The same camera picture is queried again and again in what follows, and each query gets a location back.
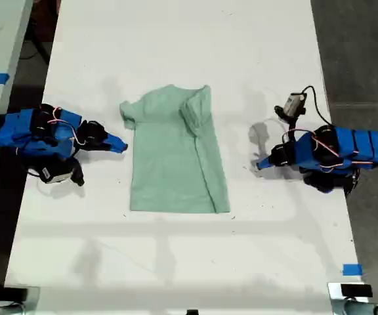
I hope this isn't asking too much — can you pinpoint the pale green T-shirt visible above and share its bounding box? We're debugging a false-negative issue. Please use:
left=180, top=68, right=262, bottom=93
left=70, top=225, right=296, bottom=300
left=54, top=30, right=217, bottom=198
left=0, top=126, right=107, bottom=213
left=119, top=83, right=232, bottom=215

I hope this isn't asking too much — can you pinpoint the small blue tape piece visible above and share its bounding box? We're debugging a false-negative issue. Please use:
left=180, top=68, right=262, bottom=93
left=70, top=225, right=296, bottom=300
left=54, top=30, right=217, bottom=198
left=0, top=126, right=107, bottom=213
left=342, top=262, right=364, bottom=277

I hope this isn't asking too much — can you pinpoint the small black box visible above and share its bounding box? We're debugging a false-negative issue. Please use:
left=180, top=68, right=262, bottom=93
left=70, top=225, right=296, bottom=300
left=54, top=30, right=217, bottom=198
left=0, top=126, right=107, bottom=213
left=0, top=286, right=30, bottom=303
left=339, top=283, right=373, bottom=299

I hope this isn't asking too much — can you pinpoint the short black camera stalk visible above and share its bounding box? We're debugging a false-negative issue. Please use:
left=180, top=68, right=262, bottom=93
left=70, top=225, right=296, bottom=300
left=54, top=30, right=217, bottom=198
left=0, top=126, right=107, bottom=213
left=70, top=157, right=85, bottom=187
left=274, top=104, right=299, bottom=133

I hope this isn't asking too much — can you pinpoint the black camera box with label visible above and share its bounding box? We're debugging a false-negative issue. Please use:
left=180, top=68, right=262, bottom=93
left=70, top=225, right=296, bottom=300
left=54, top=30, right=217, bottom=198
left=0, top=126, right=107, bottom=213
left=39, top=165, right=74, bottom=184
left=283, top=93, right=307, bottom=117

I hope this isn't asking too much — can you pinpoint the black camera cable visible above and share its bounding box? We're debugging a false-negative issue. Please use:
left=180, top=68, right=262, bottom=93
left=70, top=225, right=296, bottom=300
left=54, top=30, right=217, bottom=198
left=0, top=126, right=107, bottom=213
left=301, top=85, right=333, bottom=128

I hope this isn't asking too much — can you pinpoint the thin black floor cable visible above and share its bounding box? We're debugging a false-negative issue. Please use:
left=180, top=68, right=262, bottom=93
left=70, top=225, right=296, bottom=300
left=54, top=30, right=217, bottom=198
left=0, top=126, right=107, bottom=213
left=20, top=38, right=51, bottom=66

